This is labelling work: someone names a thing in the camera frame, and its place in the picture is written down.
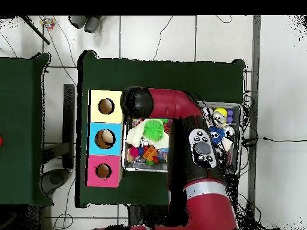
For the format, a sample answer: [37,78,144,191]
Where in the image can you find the green spiky ball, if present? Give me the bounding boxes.
[143,119,165,140]

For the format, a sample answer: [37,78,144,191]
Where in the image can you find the cream muslin cloth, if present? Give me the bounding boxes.
[125,119,170,150]

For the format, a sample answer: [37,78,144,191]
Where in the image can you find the shallow clear mesh bin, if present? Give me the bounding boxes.
[122,99,243,177]

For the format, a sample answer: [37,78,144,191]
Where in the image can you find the wooden box with three holes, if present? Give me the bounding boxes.
[86,89,127,189]

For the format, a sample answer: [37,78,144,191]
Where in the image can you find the orange plastic toy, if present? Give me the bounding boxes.
[142,146,159,164]

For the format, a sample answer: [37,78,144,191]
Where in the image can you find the blue fuzzy monster toy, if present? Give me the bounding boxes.
[209,126,226,145]

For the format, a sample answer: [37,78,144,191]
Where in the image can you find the smooth yellow ball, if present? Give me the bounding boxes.
[213,108,228,122]

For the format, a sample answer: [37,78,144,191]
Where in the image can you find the black power adapter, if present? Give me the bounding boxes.
[242,137,259,147]

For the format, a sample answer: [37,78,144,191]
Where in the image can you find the side table with green cloth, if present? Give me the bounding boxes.
[0,52,51,208]

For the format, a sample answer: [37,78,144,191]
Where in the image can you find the small colourful object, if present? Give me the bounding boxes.
[39,16,56,31]

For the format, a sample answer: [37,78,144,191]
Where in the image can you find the black rod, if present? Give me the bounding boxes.
[19,16,51,46]

